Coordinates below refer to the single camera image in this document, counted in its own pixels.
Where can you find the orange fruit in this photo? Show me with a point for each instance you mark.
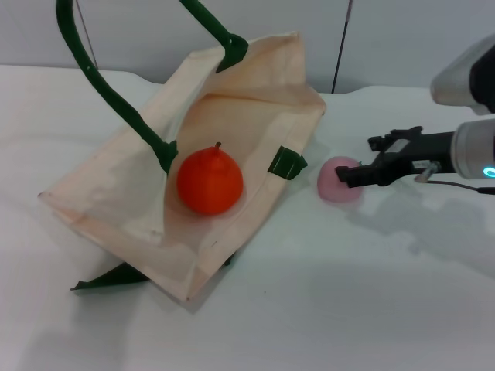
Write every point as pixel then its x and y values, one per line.
pixel 209 185

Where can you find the pink peach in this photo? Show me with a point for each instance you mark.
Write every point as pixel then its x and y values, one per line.
pixel 330 189

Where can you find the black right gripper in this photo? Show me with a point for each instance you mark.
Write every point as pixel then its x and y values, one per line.
pixel 421 154

